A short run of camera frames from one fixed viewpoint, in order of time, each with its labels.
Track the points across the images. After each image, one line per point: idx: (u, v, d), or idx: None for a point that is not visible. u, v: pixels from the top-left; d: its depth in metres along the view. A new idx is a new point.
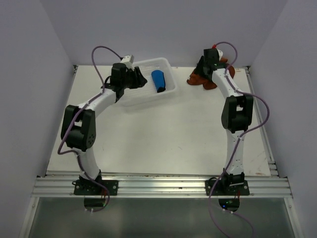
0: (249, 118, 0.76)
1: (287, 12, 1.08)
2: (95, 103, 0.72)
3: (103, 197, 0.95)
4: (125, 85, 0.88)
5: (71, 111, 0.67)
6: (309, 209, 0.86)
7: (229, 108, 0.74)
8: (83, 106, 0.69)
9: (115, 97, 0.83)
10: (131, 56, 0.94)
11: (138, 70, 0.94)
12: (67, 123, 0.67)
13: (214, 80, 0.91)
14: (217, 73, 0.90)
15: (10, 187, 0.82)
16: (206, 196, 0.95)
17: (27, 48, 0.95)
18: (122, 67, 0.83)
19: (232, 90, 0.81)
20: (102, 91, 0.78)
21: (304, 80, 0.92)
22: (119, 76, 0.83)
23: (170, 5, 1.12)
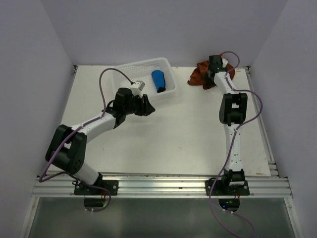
0: (244, 114, 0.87)
1: (288, 12, 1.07)
2: (90, 127, 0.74)
3: (103, 197, 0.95)
4: (127, 110, 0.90)
5: (63, 131, 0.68)
6: (309, 209, 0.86)
7: (225, 105, 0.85)
8: (77, 129, 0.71)
9: (114, 122, 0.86)
10: (141, 83, 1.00)
11: (146, 98, 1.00)
12: (56, 143, 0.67)
13: (216, 81, 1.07)
14: (219, 75, 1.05)
15: (11, 187, 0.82)
16: (206, 196, 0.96)
17: (27, 48, 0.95)
18: (127, 94, 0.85)
19: (230, 89, 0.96)
20: (101, 116, 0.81)
21: (304, 80, 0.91)
22: (122, 103, 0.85)
23: (170, 5, 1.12)
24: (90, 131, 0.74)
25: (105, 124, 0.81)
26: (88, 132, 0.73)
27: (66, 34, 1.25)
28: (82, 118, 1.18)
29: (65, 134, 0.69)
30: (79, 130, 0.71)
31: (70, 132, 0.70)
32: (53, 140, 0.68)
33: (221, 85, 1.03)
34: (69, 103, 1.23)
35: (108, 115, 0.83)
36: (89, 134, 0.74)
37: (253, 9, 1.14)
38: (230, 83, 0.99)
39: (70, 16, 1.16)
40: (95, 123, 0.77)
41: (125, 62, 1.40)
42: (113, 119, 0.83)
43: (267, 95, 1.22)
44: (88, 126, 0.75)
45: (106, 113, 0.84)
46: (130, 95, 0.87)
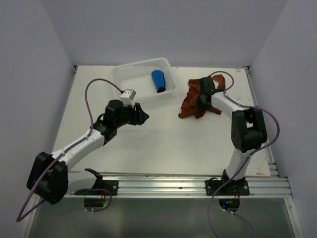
0: (264, 134, 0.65)
1: (287, 12, 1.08)
2: (74, 152, 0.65)
3: (103, 197, 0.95)
4: (119, 124, 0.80)
5: (42, 160, 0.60)
6: (309, 210, 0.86)
7: (239, 123, 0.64)
8: (58, 156, 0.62)
9: (103, 140, 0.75)
10: (132, 90, 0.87)
11: (139, 107, 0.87)
12: (37, 172, 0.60)
13: (215, 104, 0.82)
14: (214, 96, 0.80)
15: (10, 187, 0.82)
16: (206, 196, 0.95)
17: (27, 49, 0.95)
18: (117, 108, 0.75)
19: (237, 106, 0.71)
20: (87, 135, 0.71)
21: (304, 81, 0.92)
22: (112, 118, 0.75)
23: (170, 6, 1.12)
24: (74, 156, 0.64)
25: (91, 145, 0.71)
26: (70, 159, 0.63)
27: (66, 34, 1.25)
28: (82, 118, 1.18)
29: (45, 163, 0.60)
30: (60, 158, 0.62)
31: (51, 160, 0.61)
32: (32, 170, 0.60)
33: (222, 105, 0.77)
34: (69, 103, 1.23)
35: (95, 134, 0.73)
36: (72, 160, 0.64)
37: (253, 9, 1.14)
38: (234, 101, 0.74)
39: (70, 15, 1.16)
40: (79, 147, 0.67)
41: (125, 62, 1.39)
42: (101, 137, 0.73)
43: (267, 95, 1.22)
44: (71, 151, 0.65)
45: (94, 131, 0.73)
46: (121, 108, 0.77)
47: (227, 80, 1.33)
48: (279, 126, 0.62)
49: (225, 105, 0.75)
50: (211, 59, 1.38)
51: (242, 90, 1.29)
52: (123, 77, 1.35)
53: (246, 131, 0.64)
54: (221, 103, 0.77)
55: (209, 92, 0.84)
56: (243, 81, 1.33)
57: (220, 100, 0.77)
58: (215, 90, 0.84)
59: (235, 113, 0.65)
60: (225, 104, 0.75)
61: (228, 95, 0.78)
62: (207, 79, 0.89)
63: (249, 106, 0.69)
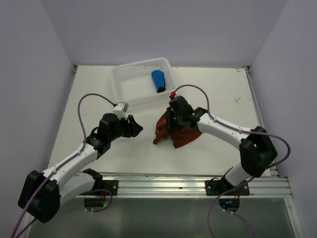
0: (273, 151, 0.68)
1: (287, 12, 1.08)
2: (65, 170, 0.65)
3: (103, 197, 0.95)
4: (113, 138, 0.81)
5: (33, 179, 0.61)
6: (310, 210, 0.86)
7: (251, 154, 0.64)
8: (48, 176, 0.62)
9: (97, 153, 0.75)
10: (124, 103, 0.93)
11: (132, 118, 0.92)
12: (28, 191, 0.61)
13: (204, 130, 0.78)
14: (204, 122, 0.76)
15: (10, 187, 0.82)
16: (206, 196, 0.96)
17: (27, 48, 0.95)
18: (111, 121, 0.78)
19: (237, 132, 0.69)
20: (80, 150, 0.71)
21: (305, 80, 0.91)
22: (107, 131, 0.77)
23: (170, 5, 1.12)
24: (65, 174, 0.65)
25: (84, 160, 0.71)
26: (62, 177, 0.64)
27: (66, 34, 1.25)
28: (81, 118, 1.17)
29: (36, 182, 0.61)
30: (51, 177, 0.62)
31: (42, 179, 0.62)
32: (25, 188, 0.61)
33: (214, 131, 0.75)
34: (69, 103, 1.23)
35: (88, 148, 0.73)
36: (64, 178, 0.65)
37: (253, 9, 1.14)
38: (229, 126, 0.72)
39: (70, 15, 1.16)
40: (72, 163, 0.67)
41: (125, 62, 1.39)
42: (94, 151, 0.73)
43: (267, 95, 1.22)
44: (63, 168, 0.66)
45: (87, 146, 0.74)
46: (116, 122, 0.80)
47: (227, 80, 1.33)
48: (289, 145, 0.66)
49: (220, 131, 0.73)
50: (211, 59, 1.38)
51: (242, 90, 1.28)
52: (123, 77, 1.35)
53: (259, 158, 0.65)
54: (213, 129, 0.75)
55: (192, 116, 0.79)
56: (243, 81, 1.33)
57: (212, 127, 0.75)
58: (195, 110, 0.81)
59: (244, 145, 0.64)
60: (220, 131, 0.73)
61: (217, 118, 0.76)
62: (180, 100, 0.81)
63: (249, 131, 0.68)
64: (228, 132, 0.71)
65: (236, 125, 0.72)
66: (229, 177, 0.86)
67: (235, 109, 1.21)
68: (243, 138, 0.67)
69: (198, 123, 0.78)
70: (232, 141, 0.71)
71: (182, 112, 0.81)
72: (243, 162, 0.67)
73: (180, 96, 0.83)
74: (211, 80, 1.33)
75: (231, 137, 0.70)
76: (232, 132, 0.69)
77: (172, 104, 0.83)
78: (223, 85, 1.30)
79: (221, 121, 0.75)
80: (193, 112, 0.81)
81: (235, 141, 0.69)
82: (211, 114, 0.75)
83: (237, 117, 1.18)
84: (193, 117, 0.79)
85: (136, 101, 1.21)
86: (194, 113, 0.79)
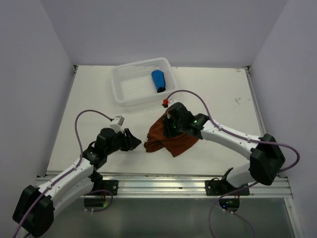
0: (282, 157, 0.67)
1: (288, 12, 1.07)
2: (60, 186, 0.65)
3: (103, 197, 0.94)
4: (109, 152, 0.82)
5: (29, 194, 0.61)
6: (310, 210, 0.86)
7: (262, 164, 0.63)
8: (43, 191, 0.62)
9: (93, 168, 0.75)
10: (120, 117, 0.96)
11: (129, 132, 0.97)
12: (23, 206, 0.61)
13: (207, 138, 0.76)
14: (208, 130, 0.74)
15: (10, 187, 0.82)
16: (206, 196, 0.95)
17: (27, 49, 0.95)
18: (109, 137, 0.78)
19: (244, 141, 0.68)
20: (76, 165, 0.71)
21: (305, 80, 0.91)
22: (104, 146, 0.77)
23: (170, 5, 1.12)
24: (60, 189, 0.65)
25: (80, 175, 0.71)
26: (57, 192, 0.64)
27: (66, 34, 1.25)
28: (81, 118, 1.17)
29: (31, 197, 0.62)
30: (46, 193, 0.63)
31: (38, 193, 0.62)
32: (19, 203, 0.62)
33: (220, 139, 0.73)
34: (69, 103, 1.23)
35: (84, 163, 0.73)
36: (59, 193, 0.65)
37: (253, 9, 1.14)
38: (236, 134, 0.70)
39: (70, 15, 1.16)
40: (68, 178, 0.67)
41: (125, 62, 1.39)
42: (90, 167, 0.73)
43: (267, 95, 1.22)
44: (59, 183, 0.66)
45: (83, 160, 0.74)
46: (113, 137, 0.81)
47: (227, 80, 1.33)
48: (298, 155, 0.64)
49: (227, 140, 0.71)
50: (211, 59, 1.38)
51: (242, 90, 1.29)
52: (123, 77, 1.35)
53: (269, 167, 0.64)
54: (219, 138, 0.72)
55: (195, 124, 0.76)
56: (243, 81, 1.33)
57: (218, 135, 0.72)
58: (197, 118, 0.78)
59: (254, 155, 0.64)
60: (227, 139, 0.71)
61: (223, 127, 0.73)
62: (179, 106, 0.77)
63: (258, 140, 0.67)
64: (235, 141, 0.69)
65: (242, 133, 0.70)
66: (230, 180, 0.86)
67: (235, 109, 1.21)
68: (253, 148, 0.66)
69: (201, 131, 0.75)
70: (239, 150, 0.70)
71: (183, 121, 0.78)
72: (256, 172, 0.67)
73: (177, 102, 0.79)
74: (210, 80, 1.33)
75: (237, 147, 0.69)
76: (240, 142, 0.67)
77: (171, 114, 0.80)
78: (223, 86, 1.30)
79: (227, 129, 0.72)
80: (195, 119, 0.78)
81: (243, 150, 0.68)
82: (215, 123, 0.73)
83: (237, 117, 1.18)
84: (195, 126, 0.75)
85: (136, 101, 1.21)
86: (196, 121, 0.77)
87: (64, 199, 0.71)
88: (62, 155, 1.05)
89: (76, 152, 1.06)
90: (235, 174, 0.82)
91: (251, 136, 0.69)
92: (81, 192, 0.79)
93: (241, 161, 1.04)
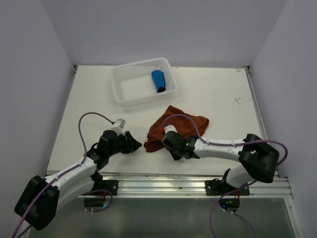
0: (274, 151, 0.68)
1: (288, 12, 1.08)
2: (67, 178, 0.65)
3: (102, 197, 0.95)
4: (111, 153, 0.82)
5: (35, 184, 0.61)
6: (310, 210, 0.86)
7: (253, 163, 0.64)
8: (51, 182, 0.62)
9: (95, 168, 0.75)
10: (121, 120, 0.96)
11: (129, 134, 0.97)
12: (27, 196, 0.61)
13: (203, 155, 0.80)
14: (198, 148, 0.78)
15: (11, 187, 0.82)
16: (206, 196, 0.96)
17: (27, 48, 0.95)
18: (112, 139, 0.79)
19: (231, 147, 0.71)
20: (81, 162, 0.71)
21: (305, 80, 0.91)
22: (106, 148, 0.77)
23: (170, 5, 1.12)
24: (66, 182, 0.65)
25: (84, 172, 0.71)
26: (63, 184, 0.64)
27: (66, 34, 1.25)
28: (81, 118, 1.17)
29: (37, 187, 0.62)
30: (52, 184, 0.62)
31: (44, 185, 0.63)
32: (24, 193, 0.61)
33: (211, 152, 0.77)
34: (68, 103, 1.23)
35: (88, 161, 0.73)
36: (64, 186, 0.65)
37: (253, 9, 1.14)
38: (222, 143, 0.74)
39: (70, 15, 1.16)
40: (73, 173, 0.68)
41: (125, 62, 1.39)
42: (93, 165, 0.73)
43: (267, 95, 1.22)
44: (65, 176, 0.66)
45: (87, 159, 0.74)
46: (115, 139, 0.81)
47: (227, 80, 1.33)
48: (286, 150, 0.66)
49: (217, 152, 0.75)
50: (211, 59, 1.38)
51: (241, 90, 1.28)
52: (123, 77, 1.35)
53: (263, 165, 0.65)
54: (210, 151, 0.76)
55: (188, 147, 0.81)
56: (244, 81, 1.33)
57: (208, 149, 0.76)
58: (188, 140, 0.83)
59: (243, 157, 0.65)
60: (216, 151, 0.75)
61: (210, 140, 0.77)
62: (170, 135, 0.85)
63: (242, 142, 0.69)
64: (224, 149, 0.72)
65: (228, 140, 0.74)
66: (230, 182, 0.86)
67: (235, 109, 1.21)
68: (240, 150, 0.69)
69: (194, 151, 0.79)
70: (231, 156, 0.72)
71: (176, 146, 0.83)
72: (254, 174, 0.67)
73: (168, 133, 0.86)
74: (210, 80, 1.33)
75: (228, 153, 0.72)
76: (228, 149, 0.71)
77: (165, 141, 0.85)
78: (223, 86, 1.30)
79: (214, 141, 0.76)
80: (187, 142, 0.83)
81: (234, 156, 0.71)
82: (202, 139, 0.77)
83: (237, 117, 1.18)
84: (189, 148, 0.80)
85: (136, 101, 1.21)
86: (187, 144, 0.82)
87: (66, 195, 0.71)
88: (62, 155, 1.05)
89: (76, 152, 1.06)
90: (234, 175, 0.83)
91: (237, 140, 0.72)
92: (81, 190, 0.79)
93: None
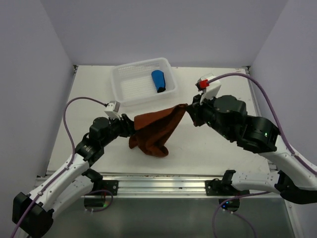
0: None
1: (288, 12, 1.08)
2: (51, 190, 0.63)
3: (103, 197, 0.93)
4: (106, 143, 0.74)
5: (20, 202, 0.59)
6: (310, 209, 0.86)
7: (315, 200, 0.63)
8: (34, 198, 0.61)
9: (88, 163, 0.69)
10: (116, 102, 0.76)
11: (127, 118, 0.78)
12: (17, 212, 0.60)
13: (270, 157, 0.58)
14: (282, 153, 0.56)
15: (10, 187, 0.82)
16: (206, 196, 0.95)
17: (27, 48, 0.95)
18: (103, 127, 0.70)
19: (312, 175, 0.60)
20: (68, 164, 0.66)
21: (306, 80, 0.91)
22: (98, 137, 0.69)
23: (170, 5, 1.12)
24: (52, 194, 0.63)
25: (74, 174, 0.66)
26: (48, 198, 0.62)
27: (66, 34, 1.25)
28: (81, 118, 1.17)
29: (23, 205, 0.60)
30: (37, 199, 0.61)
31: (29, 201, 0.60)
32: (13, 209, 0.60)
33: (286, 164, 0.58)
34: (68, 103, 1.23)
35: (78, 160, 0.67)
36: (51, 198, 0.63)
37: (253, 9, 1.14)
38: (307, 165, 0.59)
39: (70, 15, 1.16)
40: (59, 182, 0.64)
41: (125, 62, 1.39)
42: (83, 164, 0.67)
43: (267, 95, 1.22)
44: (50, 187, 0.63)
45: (76, 157, 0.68)
46: (108, 127, 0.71)
47: (227, 80, 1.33)
48: None
49: (293, 168, 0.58)
50: (211, 59, 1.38)
51: (241, 90, 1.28)
52: (123, 77, 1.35)
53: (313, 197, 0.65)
54: (287, 163, 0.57)
55: (259, 135, 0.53)
56: (244, 81, 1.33)
57: (288, 160, 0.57)
58: (260, 125, 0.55)
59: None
60: (295, 169, 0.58)
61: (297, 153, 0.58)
62: (239, 108, 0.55)
63: None
64: (304, 173, 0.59)
65: (308, 162, 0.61)
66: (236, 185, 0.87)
67: None
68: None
69: (269, 149, 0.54)
70: (300, 180, 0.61)
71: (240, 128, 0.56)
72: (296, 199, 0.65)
73: (238, 102, 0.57)
74: None
75: (304, 178, 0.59)
76: (309, 177, 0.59)
77: (222, 115, 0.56)
78: (223, 86, 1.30)
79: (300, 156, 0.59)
80: (265, 131, 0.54)
81: (307, 184, 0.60)
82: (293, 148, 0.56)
83: None
84: (258, 137, 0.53)
85: (136, 101, 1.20)
86: (264, 133, 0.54)
87: (63, 201, 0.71)
88: (62, 155, 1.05)
89: None
90: (244, 182, 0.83)
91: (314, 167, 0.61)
92: None
93: (241, 161, 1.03)
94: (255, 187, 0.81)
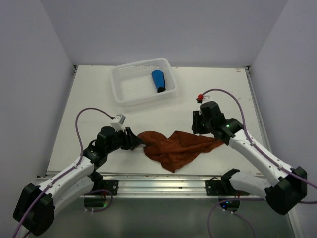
0: (304, 192, 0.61)
1: (287, 12, 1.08)
2: (61, 183, 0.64)
3: (103, 197, 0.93)
4: (110, 150, 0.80)
5: (29, 192, 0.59)
6: (310, 210, 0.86)
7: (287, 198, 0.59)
8: (44, 189, 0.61)
9: (93, 167, 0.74)
10: (122, 116, 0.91)
11: (130, 131, 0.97)
12: (23, 204, 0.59)
13: (234, 147, 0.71)
14: (238, 141, 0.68)
15: (10, 187, 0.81)
16: (206, 196, 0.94)
17: (27, 49, 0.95)
18: (109, 135, 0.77)
19: (274, 166, 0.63)
20: (77, 163, 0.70)
21: (306, 79, 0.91)
22: (104, 144, 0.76)
23: (170, 5, 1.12)
24: (61, 188, 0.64)
25: (81, 173, 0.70)
26: (57, 191, 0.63)
27: (66, 33, 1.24)
28: (81, 118, 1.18)
29: (31, 196, 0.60)
30: (46, 191, 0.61)
31: (37, 193, 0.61)
32: (19, 201, 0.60)
33: (248, 154, 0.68)
34: (68, 103, 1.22)
35: (85, 161, 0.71)
36: (59, 192, 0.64)
37: (253, 9, 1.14)
38: (267, 155, 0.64)
39: (70, 15, 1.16)
40: (68, 177, 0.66)
41: (125, 62, 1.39)
42: (90, 165, 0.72)
43: (267, 96, 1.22)
44: (59, 181, 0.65)
45: (83, 158, 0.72)
46: (113, 136, 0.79)
47: (227, 80, 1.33)
48: None
49: (255, 157, 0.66)
50: (210, 59, 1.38)
51: (242, 90, 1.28)
52: (123, 77, 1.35)
53: (292, 203, 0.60)
54: (246, 151, 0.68)
55: (225, 127, 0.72)
56: (244, 81, 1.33)
57: (248, 149, 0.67)
58: (229, 122, 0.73)
59: (278, 185, 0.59)
60: (255, 157, 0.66)
61: (255, 142, 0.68)
62: (213, 106, 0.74)
63: (288, 169, 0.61)
64: (265, 162, 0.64)
65: (274, 157, 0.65)
66: (233, 181, 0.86)
67: (235, 109, 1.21)
68: (282, 177, 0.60)
69: (232, 139, 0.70)
70: (265, 173, 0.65)
71: (213, 121, 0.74)
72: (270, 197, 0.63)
73: (214, 102, 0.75)
74: (211, 81, 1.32)
75: (266, 169, 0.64)
76: (270, 167, 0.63)
77: (202, 111, 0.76)
78: (223, 86, 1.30)
79: (260, 147, 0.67)
80: (228, 124, 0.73)
81: (269, 174, 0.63)
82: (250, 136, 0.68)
83: (237, 117, 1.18)
84: (224, 129, 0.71)
85: (136, 101, 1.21)
86: (229, 126, 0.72)
87: (64, 199, 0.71)
88: (62, 155, 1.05)
89: (76, 153, 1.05)
90: (249, 183, 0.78)
91: (283, 163, 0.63)
92: (81, 191, 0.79)
93: (241, 161, 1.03)
94: (248, 190, 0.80)
